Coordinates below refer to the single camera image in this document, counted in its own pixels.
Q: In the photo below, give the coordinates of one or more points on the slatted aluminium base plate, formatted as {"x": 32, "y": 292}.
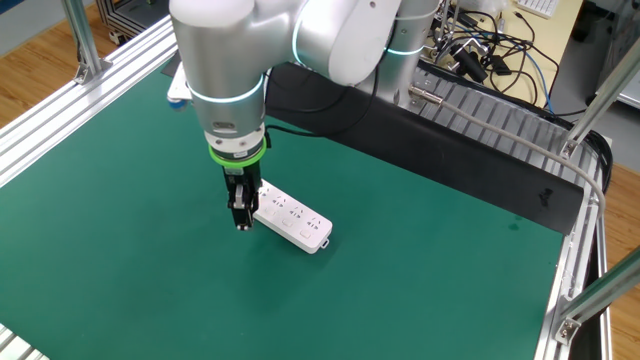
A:
{"x": 500, "y": 117}

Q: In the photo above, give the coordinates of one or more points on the aluminium side rail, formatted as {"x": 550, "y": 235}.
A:
{"x": 555, "y": 310}

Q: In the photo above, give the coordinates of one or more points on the striped aluminium frame cart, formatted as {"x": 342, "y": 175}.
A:
{"x": 125, "y": 22}

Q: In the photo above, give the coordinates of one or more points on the white four-socket power strip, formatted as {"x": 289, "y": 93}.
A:
{"x": 300, "y": 220}

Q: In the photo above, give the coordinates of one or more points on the long aluminium table rail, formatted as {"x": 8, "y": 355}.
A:
{"x": 75, "y": 100}

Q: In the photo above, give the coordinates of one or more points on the silver metal clamp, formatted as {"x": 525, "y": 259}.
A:
{"x": 467, "y": 45}

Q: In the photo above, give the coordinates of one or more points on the large black power adapter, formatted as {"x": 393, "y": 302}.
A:
{"x": 470, "y": 65}

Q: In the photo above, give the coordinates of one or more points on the white keyboard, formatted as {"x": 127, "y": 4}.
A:
{"x": 540, "y": 7}

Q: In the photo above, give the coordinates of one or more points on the black foam pad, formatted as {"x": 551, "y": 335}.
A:
{"x": 450, "y": 160}

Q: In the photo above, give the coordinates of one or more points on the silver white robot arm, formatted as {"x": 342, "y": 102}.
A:
{"x": 225, "y": 60}

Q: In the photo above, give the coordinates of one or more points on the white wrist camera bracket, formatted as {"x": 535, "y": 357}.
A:
{"x": 177, "y": 92}

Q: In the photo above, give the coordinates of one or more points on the yellow wooden desk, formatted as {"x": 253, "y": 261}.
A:
{"x": 550, "y": 35}

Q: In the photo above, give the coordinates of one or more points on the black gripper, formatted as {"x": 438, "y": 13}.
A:
{"x": 250, "y": 175}

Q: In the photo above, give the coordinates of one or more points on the green table mat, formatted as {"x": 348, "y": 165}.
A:
{"x": 150, "y": 250}

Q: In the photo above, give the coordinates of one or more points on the small black power adapter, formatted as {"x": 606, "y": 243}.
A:
{"x": 500, "y": 65}

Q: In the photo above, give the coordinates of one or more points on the aluminium frame post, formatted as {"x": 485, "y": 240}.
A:
{"x": 80, "y": 30}
{"x": 600, "y": 292}
{"x": 605, "y": 92}

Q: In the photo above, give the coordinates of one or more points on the slatted aluminium table section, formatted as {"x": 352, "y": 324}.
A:
{"x": 15, "y": 347}

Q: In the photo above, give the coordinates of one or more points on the dark grey cabinet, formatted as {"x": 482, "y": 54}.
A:
{"x": 620, "y": 25}

